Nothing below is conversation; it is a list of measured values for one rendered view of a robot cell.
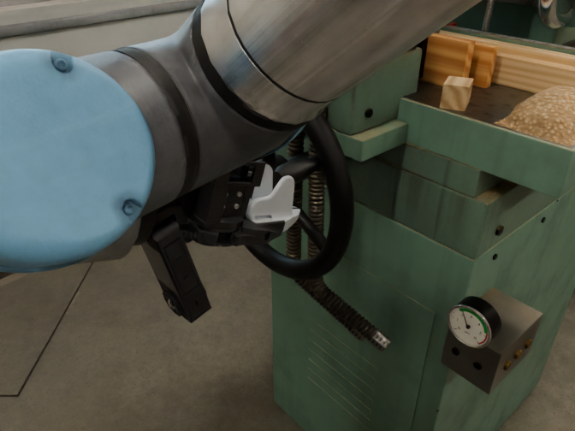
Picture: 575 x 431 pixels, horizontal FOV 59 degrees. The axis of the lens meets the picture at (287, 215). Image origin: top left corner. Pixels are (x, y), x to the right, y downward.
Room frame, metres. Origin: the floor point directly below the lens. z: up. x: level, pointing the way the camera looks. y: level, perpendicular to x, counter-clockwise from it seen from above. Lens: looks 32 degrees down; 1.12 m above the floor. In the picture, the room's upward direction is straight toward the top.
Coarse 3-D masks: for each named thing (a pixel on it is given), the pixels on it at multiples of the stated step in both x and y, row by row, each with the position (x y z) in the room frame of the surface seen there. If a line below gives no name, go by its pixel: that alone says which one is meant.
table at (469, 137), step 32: (416, 96) 0.67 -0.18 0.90; (480, 96) 0.67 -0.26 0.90; (512, 96) 0.67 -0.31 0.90; (384, 128) 0.63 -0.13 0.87; (416, 128) 0.64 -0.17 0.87; (448, 128) 0.60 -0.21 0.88; (480, 128) 0.57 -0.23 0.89; (480, 160) 0.57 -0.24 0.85; (512, 160) 0.54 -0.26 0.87; (544, 160) 0.51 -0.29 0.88; (544, 192) 0.50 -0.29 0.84
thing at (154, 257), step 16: (160, 224) 0.36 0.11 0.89; (176, 224) 0.36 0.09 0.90; (160, 240) 0.34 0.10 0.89; (176, 240) 0.35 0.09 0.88; (160, 256) 0.34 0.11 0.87; (176, 256) 0.35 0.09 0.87; (160, 272) 0.36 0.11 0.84; (176, 272) 0.35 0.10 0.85; (192, 272) 0.36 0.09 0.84; (176, 288) 0.35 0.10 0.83; (192, 288) 0.35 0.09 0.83; (176, 304) 0.35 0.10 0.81; (192, 304) 0.35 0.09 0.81; (208, 304) 0.36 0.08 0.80; (192, 320) 0.35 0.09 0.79
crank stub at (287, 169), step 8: (296, 160) 0.50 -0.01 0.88; (304, 160) 0.50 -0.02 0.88; (312, 160) 0.51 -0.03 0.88; (280, 168) 0.48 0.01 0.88; (288, 168) 0.48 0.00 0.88; (296, 168) 0.49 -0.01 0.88; (304, 168) 0.49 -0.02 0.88; (312, 168) 0.50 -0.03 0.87; (280, 176) 0.48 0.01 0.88; (296, 176) 0.48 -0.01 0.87; (304, 176) 0.49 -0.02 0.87
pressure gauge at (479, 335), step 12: (468, 300) 0.50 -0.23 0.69; (480, 300) 0.49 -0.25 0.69; (456, 312) 0.49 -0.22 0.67; (468, 312) 0.48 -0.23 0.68; (480, 312) 0.47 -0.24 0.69; (492, 312) 0.48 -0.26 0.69; (456, 324) 0.49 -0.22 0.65; (468, 324) 0.48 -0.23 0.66; (480, 324) 0.47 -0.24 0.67; (492, 324) 0.46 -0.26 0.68; (456, 336) 0.48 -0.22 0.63; (468, 336) 0.48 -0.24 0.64; (480, 336) 0.46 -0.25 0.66; (492, 336) 0.46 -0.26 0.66; (480, 348) 0.46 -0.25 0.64
